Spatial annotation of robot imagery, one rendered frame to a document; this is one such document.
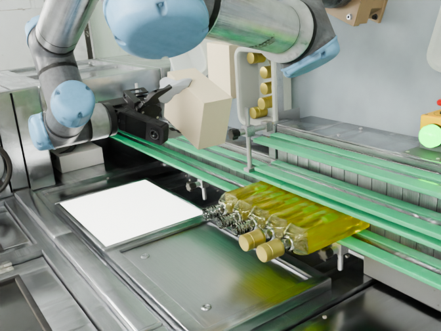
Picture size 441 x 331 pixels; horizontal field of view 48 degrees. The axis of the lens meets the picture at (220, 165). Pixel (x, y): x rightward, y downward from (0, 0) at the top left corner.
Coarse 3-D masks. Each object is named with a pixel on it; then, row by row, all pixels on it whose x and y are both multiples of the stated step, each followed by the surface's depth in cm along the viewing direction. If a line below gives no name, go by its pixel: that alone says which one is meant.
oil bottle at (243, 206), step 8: (264, 192) 117; (272, 192) 117; (280, 192) 117; (288, 192) 117; (240, 200) 114; (248, 200) 114; (256, 200) 113; (264, 200) 113; (240, 208) 111; (248, 208) 111; (240, 216) 111
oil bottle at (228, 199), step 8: (256, 184) 123; (264, 184) 122; (224, 192) 119; (232, 192) 118; (240, 192) 118; (248, 192) 118; (256, 192) 118; (224, 200) 116; (232, 200) 115; (232, 208) 115
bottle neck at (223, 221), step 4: (232, 212) 111; (236, 212) 111; (220, 216) 110; (224, 216) 110; (228, 216) 110; (232, 216) 110; (236, 216) 111; (216, 220) 111; (220, 220) 109; (224, 220) 109; (228, 220) 109; (232, 220) 110; (236, 220) 111; (220, 224) 111; (224, 224) 109; (228, 224) 110; (220, 228) 110; (224, 228) 110
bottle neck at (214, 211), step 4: (216, 204) 116; (220, 204) 116; (204, 208) 114; (208, 208) 114; (212, 208) 114; (216, 208) 114; (220, 208) 115; (224, 208) 115; (204, 212) 115; (208, 212) 113; (212, 212) 114; (216, 212) 114; (220, 212) 115; (224, 212) 116; (204, 216) 115; (208, 216) 113; (212, 216) 114; (216, 216) 115
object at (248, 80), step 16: (240, 48) 138; (240, 64) 142; (256, 64) 144; (272, 64) 128; (240, 80) 143; (256, 80) 146; (272, 80) 130; (240, 96) 144; (256, 96) 147; (272, 96) 131; (240, 112) 146; (272, 112) 144
